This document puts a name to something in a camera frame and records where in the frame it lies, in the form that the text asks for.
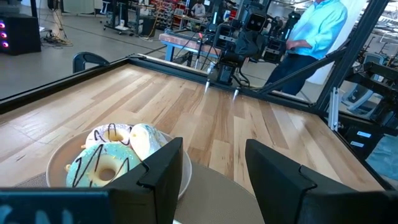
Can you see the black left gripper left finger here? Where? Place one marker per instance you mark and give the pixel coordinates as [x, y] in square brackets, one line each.
[155, 193]

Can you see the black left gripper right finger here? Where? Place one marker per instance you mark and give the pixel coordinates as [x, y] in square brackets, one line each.
[280, 186]

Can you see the mint iced donut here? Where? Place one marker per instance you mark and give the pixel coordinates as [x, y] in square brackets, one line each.
[152, 140]

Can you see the teal iced donut dark drizzle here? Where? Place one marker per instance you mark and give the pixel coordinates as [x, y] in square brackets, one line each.
[84, 161]

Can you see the lilac iced donut dark drizzle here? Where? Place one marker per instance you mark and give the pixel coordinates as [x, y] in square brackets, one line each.
[93, 140]

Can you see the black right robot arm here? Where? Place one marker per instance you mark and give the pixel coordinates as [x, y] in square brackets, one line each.
[225, 73]

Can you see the black background robot equipment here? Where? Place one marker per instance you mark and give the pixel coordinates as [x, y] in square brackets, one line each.
[276, 46]

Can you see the person's hand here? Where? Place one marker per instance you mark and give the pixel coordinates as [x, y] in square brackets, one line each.
[290, 45]

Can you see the round grey woven placemat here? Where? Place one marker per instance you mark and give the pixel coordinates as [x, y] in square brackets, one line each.
[214, 199]

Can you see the person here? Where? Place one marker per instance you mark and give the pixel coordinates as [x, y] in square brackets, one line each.
[199, 11]
[320, 28]

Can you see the wooden workbench blue legs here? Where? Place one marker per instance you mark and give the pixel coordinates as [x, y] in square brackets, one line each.
[180, 42]

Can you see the white board panel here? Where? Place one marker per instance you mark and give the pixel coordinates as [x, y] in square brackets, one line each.
[323, 74]

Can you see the red storage shelving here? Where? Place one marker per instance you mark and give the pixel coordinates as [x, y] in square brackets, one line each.
[168, 12]

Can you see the small cream plate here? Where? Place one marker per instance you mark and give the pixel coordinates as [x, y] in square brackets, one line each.
[60, 161]

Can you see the black bin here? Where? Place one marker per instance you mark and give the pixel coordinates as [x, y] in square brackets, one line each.
[149, 28]

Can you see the black control box white labels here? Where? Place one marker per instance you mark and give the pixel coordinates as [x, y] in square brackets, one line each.
[373, 146]

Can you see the blue tarp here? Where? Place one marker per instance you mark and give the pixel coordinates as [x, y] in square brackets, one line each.
[385, 158]

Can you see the black equipment cart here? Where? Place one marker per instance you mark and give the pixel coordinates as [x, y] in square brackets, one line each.
[116, 14]

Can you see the black computer case pink lights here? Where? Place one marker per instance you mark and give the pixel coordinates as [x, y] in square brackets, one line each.
[21, 34]

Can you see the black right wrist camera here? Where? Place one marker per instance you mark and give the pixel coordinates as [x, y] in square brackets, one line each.
[256, 22]

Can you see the black diagonal frame brace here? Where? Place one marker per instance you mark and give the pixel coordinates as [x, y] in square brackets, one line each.
[303, 72]

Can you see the white metal bracket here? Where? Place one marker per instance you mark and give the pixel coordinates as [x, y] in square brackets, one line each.
[334, 109]

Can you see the black rig frame post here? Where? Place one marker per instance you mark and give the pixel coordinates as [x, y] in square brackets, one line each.
[350, 53]

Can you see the black robot station frame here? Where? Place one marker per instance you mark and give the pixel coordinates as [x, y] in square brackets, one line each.
[385, 77]

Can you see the black table border frame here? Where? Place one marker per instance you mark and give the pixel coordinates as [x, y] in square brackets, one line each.
[46, 89]

